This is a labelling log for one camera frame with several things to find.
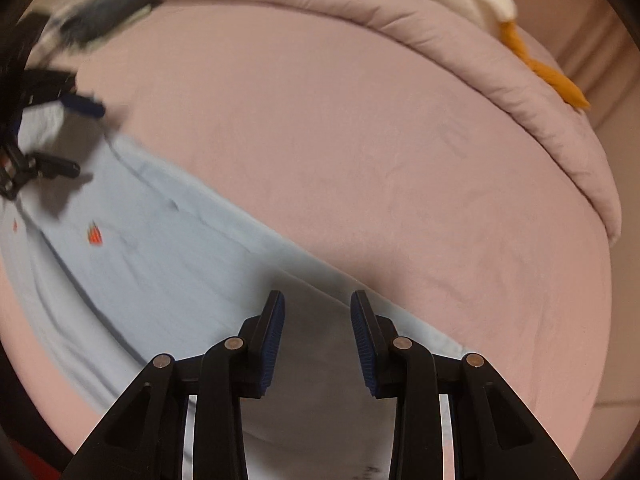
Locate light blue denim pants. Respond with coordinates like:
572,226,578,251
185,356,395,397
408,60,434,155
0,105,471,480

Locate pink duvet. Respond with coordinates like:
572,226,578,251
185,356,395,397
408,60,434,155
150,0,623,246

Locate dark blue folded jeans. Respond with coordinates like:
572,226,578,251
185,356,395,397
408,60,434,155
50,0,163,53

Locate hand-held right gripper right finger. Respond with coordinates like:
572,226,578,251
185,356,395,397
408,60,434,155
350,290,576,480

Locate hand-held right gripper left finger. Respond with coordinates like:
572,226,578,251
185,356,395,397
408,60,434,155
60,290,286,480

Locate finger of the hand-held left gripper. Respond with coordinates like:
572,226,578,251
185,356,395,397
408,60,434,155
24,67,107,120
4,149,82,182

